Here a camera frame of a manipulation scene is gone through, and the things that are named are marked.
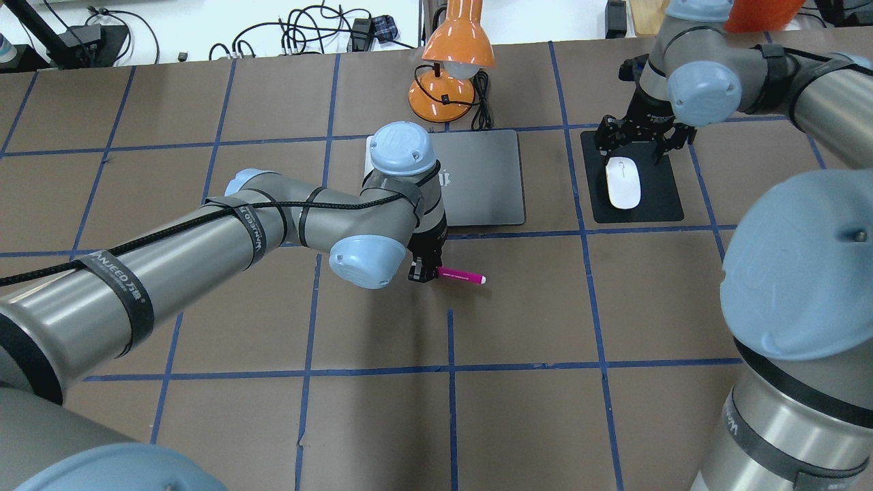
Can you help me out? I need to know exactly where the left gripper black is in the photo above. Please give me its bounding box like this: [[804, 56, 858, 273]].
[[408, 228, 448, 283]]

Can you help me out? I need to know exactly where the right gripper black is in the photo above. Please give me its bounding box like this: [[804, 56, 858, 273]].
[[593, 88, 698, 166]]

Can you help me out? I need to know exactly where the pink marker pen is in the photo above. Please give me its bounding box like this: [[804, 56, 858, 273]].
[[437, 267, 487, 284]]

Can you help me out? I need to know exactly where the white computer mouse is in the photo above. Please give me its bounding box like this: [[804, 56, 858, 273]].
[[605, 156, 642, 209]]

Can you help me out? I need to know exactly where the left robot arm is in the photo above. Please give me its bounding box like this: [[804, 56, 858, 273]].
[[1, 121, 446, 490]]

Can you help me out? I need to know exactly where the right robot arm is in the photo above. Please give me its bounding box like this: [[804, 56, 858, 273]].
[[590, 1, 872, 490]]

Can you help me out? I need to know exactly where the black mousepad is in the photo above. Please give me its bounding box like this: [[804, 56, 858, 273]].
[[580, 131, 685, 224]]

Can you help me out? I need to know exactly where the silver closed laptop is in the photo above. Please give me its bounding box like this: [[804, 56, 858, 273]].
[[366, 129, 527, 228]]

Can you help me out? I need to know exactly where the wooden stand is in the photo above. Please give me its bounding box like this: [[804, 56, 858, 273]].
[[627, 0, 670, 38]]

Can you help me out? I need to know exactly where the black power adapter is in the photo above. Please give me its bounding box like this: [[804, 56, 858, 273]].
[[603, 0, 627, 40]]

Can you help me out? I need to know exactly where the orange cylindrical container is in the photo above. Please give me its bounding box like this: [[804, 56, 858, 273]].
[[724, 1, 805, 33]]

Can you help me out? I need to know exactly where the orange desk lamp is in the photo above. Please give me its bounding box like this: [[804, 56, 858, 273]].
[[408, 1, 495, 130]]

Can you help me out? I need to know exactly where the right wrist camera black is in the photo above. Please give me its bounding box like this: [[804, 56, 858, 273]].
[[618, 54, 649, 84]]

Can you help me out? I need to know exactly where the black lamp power cable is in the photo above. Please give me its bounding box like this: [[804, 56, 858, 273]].
[[471, 71, 494, 132]]

